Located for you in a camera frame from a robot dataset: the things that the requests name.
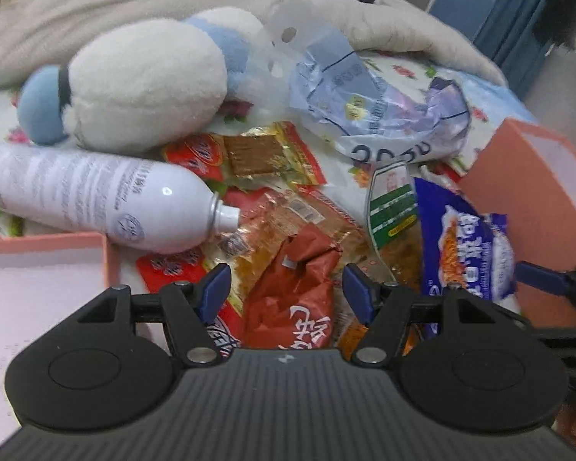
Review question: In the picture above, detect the grey blanket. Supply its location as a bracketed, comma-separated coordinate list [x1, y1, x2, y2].
[0, 0, 510, 90]

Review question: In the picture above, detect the blue curtain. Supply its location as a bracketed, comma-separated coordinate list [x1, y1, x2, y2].
[473, 0, 558, 101]

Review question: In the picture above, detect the dark red snack packet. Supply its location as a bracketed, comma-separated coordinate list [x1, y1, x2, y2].
[244, 225, 343, 351]

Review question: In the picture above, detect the white blue plastic bag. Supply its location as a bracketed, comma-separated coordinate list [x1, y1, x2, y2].
[262, 0, 471, 161]

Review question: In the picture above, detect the pink box lid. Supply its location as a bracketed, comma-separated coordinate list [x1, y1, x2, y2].
[0, 231, 169, 457]

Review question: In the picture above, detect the green white snack packet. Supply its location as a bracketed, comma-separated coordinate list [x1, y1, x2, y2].
[366, 161, 425, 294]

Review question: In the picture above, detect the blue chair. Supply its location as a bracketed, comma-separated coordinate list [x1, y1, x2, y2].
[427, 0, 495, 34]

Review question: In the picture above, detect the white spray bottle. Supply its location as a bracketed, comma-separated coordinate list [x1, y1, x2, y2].
[0, 143, 241, 254]

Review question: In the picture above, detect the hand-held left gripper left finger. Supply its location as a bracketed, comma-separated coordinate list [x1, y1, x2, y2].
[77, 264, 231, 366]

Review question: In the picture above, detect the pink cardboard box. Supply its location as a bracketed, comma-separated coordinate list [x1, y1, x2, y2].
[458, 118, 576, 342]

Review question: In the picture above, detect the white blue plush toy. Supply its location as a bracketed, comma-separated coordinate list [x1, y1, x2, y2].
[18, 7, 270, 149]

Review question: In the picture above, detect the brown red snack packet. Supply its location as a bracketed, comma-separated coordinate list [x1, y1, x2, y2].
[162, 121, 328, 188]

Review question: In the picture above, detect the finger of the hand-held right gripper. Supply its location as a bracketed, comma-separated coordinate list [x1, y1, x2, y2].
[515, 262, 576, 298]

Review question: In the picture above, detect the gold red snack packet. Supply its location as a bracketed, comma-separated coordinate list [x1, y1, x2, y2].
[199, 186, 380, 308]

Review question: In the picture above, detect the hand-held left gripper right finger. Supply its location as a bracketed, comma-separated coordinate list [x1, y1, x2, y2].
[342, 263, 497, 366]

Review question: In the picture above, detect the blue noodle packet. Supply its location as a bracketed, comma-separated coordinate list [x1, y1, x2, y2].
[413, 177, 516, 342]

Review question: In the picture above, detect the red white snack packet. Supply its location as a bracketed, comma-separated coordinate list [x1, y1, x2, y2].
[136, 249, 245, 358]

